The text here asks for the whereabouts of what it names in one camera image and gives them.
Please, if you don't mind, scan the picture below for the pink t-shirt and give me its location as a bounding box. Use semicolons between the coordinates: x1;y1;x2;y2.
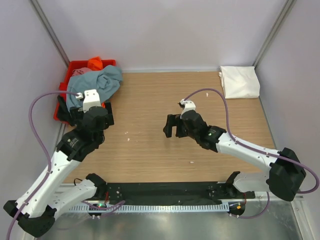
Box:
71;67;92;77

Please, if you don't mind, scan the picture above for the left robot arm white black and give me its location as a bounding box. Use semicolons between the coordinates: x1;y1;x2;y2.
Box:
3;89;114;238

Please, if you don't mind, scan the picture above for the orange t-shirt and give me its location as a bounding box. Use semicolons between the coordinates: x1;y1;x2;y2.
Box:
87;56;104;71

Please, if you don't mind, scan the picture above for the folded white t-shirt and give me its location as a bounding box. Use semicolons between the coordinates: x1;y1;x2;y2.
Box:
218;66;260;99

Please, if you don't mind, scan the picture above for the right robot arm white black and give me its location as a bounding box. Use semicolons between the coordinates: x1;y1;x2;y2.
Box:
163;110;306;202

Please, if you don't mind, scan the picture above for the blue-grey t-shirt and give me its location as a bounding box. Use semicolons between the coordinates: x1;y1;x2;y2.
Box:
67;65;123;103

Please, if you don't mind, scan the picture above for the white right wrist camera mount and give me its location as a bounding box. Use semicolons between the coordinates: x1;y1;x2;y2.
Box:
178;99;196;115

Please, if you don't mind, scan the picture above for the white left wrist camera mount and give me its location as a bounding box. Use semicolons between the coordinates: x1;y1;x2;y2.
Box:
75;89;101;113

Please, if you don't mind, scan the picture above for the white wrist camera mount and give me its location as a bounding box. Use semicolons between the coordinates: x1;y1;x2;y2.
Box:
75;89;101;113
178;99;196;115

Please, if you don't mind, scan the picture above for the red plastic bin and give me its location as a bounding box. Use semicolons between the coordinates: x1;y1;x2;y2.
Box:
53;59;117;125

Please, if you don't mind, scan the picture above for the grey slotted cable duct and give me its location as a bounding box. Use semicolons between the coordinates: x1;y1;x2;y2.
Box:
68;202;229;214

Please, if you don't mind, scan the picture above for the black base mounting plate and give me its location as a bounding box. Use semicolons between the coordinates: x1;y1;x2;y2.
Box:
90;181;256;206

